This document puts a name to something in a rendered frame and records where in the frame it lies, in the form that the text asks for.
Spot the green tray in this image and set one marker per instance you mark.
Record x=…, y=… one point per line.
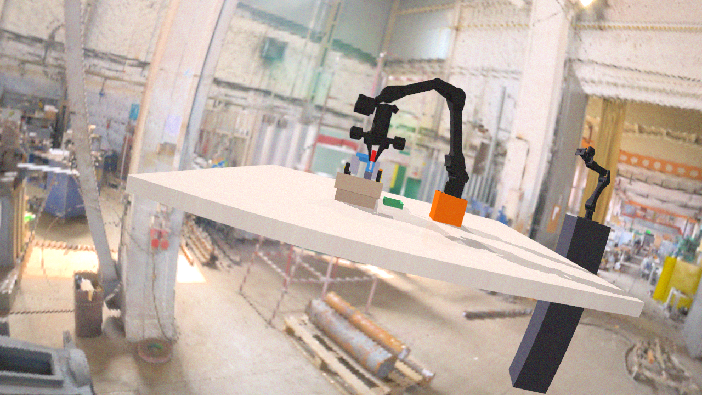
x=393, y=202

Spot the red-headed stop pin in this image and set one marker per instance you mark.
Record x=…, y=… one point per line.
x=372, y=158

